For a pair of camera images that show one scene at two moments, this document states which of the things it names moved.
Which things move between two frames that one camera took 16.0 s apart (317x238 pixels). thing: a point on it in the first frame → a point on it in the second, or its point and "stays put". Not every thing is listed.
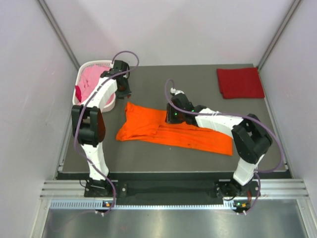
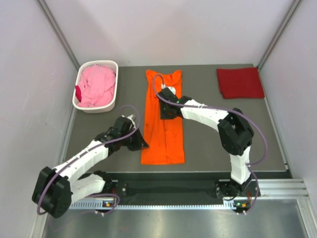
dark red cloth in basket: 78,92 stays put
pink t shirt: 88,76 stays put
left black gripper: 126,92 → 140,143
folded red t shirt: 239,83 stays put
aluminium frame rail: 269,188 stays put
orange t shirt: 139,124 → 164,143
